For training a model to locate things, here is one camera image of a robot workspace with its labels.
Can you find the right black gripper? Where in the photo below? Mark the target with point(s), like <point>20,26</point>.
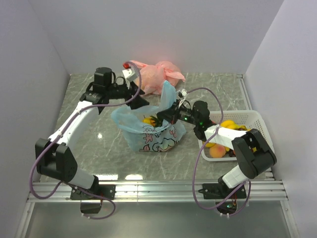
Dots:
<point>171,114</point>

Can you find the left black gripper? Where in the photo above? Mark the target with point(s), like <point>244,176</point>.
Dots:
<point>137,101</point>

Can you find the fake pineapple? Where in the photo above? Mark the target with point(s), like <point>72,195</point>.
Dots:
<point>155,122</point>

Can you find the blue plastic bag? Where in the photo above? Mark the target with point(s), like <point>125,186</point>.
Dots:
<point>143,137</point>

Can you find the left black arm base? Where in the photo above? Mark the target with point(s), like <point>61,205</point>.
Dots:
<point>92,200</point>

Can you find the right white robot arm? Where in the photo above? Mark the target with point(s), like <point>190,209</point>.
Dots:
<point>252,151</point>

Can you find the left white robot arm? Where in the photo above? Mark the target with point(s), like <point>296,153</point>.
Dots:
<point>54,156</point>

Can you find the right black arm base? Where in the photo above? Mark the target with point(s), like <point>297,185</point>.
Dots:
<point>212,191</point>

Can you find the pink tied plastic bag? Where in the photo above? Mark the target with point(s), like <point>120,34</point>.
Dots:
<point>153,76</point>

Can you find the yellow fake orange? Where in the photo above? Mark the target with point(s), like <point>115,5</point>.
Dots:
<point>209,145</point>

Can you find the fake peach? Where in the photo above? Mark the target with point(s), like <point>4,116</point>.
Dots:
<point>217,151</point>

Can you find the white plastic basket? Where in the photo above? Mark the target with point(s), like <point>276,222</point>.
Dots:
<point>252,120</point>

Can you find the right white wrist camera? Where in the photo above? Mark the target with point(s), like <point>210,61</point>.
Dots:
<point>182,94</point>

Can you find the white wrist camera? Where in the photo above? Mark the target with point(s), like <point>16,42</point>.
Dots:
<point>182,94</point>
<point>129,75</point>

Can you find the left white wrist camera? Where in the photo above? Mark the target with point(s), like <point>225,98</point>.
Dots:
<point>129,75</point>

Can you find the aluminium rail frame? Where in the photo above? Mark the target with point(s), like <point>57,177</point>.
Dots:
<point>156,195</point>

